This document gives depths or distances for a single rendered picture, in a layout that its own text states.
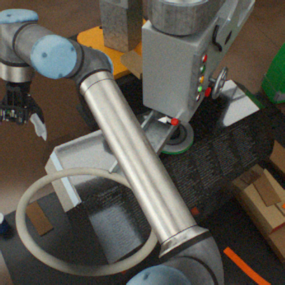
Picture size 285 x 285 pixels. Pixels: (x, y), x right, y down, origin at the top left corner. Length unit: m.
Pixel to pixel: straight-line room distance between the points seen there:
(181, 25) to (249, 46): 2.65
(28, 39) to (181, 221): 0.50
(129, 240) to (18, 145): 1.52
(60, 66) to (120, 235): 1.15
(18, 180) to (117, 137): 2.14
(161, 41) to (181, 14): 0.17
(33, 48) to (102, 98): 0.19
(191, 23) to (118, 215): 0.97
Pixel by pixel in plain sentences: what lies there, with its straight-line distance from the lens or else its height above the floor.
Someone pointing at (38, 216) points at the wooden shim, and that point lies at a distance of 2.70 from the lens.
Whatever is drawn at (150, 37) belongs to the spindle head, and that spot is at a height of 1.54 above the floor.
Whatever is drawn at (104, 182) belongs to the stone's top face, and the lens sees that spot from 1.78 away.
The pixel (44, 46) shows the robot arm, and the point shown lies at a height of 1.88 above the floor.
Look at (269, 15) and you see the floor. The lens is 4.34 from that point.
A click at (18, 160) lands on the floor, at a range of 3.01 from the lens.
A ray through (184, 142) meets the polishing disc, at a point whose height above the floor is 0.91.
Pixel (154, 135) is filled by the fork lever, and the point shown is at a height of 1.10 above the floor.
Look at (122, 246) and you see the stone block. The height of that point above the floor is 0.64.
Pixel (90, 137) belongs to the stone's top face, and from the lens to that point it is 1.94.
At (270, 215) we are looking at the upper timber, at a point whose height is 0.19.
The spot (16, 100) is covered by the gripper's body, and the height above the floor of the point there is 1.68.
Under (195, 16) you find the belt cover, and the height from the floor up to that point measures 1.67.
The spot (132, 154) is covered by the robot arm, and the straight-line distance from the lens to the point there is 0.80.
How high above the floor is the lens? 2.39
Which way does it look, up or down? 54 degrees down
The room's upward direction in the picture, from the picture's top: straight up
